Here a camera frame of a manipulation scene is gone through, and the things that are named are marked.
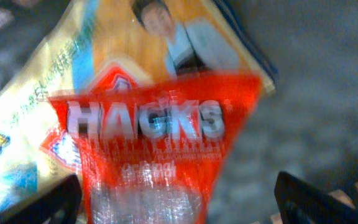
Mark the beige wet wipes packet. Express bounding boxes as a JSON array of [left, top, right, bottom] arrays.
[[0, 0, 275, 223]]

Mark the red Hacks candy bag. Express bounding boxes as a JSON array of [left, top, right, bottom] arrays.
[[48, 70, 263, 223]]

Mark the grey plastic mesh basket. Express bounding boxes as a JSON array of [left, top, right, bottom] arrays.
[[208, 1, 358, 223]]

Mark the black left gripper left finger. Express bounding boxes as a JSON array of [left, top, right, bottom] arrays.
[[0, 174, 82, 224]]

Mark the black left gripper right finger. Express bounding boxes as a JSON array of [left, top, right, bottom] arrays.
[[274, 171, 358, 224]]

